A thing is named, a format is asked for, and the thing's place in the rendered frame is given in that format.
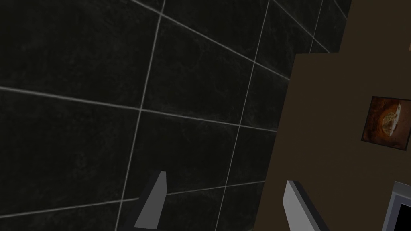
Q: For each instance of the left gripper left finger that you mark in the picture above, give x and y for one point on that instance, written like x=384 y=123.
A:
x=153 y=205

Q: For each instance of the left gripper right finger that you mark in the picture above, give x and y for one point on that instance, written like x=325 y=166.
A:
x=298 y=208

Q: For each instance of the grey framed window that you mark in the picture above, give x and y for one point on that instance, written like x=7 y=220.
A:
x=398 y=208

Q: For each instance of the brown framed wall picture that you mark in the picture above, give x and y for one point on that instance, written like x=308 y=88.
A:
x=387 y=123

